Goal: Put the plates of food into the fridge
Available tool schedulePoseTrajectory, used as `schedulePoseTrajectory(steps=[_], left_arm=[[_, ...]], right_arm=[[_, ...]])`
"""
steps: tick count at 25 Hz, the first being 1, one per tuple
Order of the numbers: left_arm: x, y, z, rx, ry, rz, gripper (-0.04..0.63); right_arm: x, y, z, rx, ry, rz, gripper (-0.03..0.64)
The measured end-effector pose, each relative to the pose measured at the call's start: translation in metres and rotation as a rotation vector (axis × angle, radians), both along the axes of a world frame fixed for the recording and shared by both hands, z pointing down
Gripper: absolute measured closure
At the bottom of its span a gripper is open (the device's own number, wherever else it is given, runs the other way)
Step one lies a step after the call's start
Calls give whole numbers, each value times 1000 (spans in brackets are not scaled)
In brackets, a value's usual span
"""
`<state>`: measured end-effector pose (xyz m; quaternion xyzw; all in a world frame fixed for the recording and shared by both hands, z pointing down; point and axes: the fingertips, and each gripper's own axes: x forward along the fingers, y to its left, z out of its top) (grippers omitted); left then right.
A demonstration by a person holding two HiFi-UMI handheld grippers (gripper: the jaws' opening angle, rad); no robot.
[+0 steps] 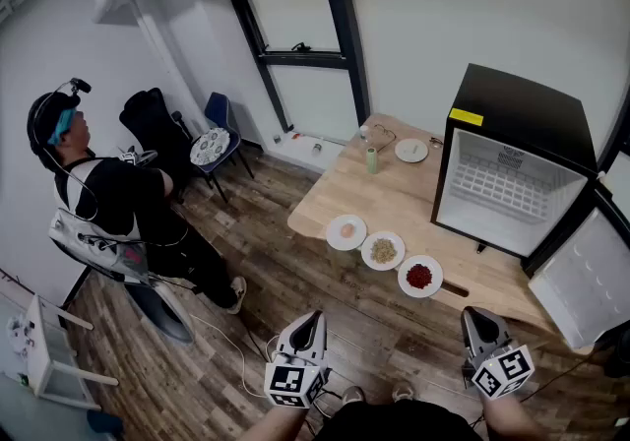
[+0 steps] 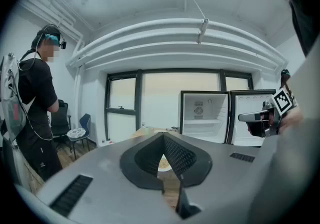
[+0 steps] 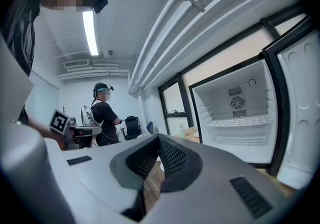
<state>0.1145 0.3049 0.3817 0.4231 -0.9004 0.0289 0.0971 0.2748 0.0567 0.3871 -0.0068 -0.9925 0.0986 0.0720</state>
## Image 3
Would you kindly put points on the blue chair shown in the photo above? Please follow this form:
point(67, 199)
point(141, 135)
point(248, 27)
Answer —
point(149, 127)

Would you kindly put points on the black office chair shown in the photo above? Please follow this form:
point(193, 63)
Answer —
point(131, 126)

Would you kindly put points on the person's left forearm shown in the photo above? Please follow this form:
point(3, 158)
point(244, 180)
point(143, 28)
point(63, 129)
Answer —
point(37, 128)

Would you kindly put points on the green cup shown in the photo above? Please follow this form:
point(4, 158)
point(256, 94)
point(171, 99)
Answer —
point(182, 133)

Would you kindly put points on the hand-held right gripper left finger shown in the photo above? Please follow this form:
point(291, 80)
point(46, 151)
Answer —
point(100, 180)

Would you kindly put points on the black head-mounted camera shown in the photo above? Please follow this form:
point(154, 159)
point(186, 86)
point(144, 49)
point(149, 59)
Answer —
point(100, 3)

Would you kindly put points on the long ceiling light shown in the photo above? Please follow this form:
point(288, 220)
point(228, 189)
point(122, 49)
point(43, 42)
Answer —
point(90, 33)

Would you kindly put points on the white ceiling pipes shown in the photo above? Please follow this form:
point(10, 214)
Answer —
point(200, 30)

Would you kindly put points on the person's black shirt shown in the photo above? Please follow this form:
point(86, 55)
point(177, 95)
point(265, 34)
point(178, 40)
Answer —
point(20, 30)

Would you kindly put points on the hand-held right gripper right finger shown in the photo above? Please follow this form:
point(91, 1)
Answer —
point(212, 193)

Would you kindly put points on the patterned round cushion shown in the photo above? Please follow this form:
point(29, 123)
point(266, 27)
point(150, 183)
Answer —
point(143, 136)

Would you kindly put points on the black window frame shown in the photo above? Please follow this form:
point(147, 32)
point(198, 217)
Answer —
point(180, 93)

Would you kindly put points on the white air vent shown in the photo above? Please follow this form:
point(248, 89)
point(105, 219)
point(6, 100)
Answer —
point(76, 63)

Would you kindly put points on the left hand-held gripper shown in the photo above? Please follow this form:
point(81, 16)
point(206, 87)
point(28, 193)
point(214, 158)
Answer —
point(59, 123)

